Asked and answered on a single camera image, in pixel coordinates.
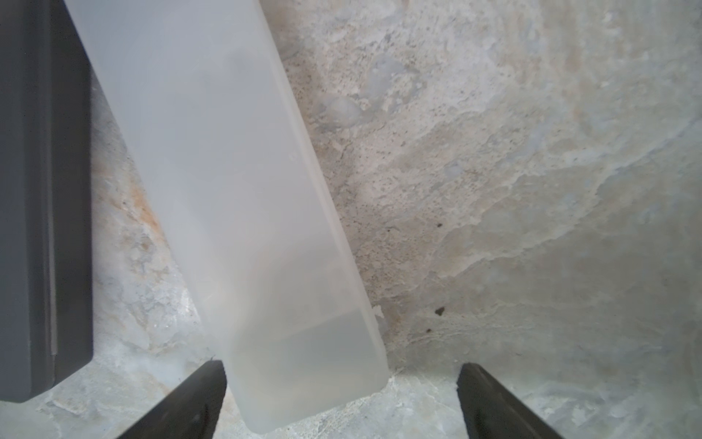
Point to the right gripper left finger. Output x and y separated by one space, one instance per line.
191 410

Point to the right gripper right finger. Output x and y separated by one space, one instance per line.
490 411

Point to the translucent white case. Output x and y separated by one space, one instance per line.
205 108

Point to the black pencil case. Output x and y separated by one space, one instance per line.
46 236

